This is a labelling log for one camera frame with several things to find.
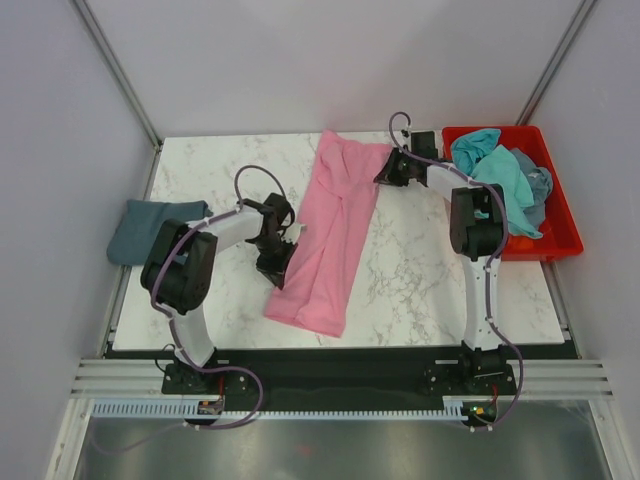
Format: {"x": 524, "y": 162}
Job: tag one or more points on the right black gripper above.
{"x": 389, "y": 175}

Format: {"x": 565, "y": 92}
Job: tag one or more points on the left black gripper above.
{"x": 276, "y": 272}

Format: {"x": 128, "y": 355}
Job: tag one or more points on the pink t shirt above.
{"x": 336, "y": 212}

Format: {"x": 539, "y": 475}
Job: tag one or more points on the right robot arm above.
{"x": 477, "y": 230}

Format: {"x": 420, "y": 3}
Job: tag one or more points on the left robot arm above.
{"x": 178, "y": 271}

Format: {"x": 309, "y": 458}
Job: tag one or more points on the teal t shirt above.
{"x": 480, "y": 155}

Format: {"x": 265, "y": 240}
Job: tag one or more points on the grey blue t shirt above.
{"x": 541, "y": 184}

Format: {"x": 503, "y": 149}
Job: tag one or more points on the orange garment in bin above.
{"x": 521, "y": 245}

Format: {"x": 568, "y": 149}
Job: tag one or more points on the folded dark blue t shirt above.
{"x": 140, "y": 224}

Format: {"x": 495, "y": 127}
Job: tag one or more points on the red plastic bin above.
{"x": 560, "y": 237}

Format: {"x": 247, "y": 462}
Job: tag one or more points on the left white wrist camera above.
{"x": 299, "y": 229}

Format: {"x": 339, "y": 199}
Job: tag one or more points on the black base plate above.
{"x": 226, "y": 361}

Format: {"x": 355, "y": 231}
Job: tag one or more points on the right corner aluminium post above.
{"x": 568, "y": 39}

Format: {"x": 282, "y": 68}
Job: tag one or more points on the corner aluminium post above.
{"x": 108, "y": 55}
{"x": 568, "y": 39}

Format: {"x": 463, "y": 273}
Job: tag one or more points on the aluminium frame rail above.
{"x": 535, "y": 379}

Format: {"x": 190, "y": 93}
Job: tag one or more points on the white slotted cable duct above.
{"x": 212, "y": 408}

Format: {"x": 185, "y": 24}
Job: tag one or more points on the left corner aluminium post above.
{"x": 108, "y": 55}

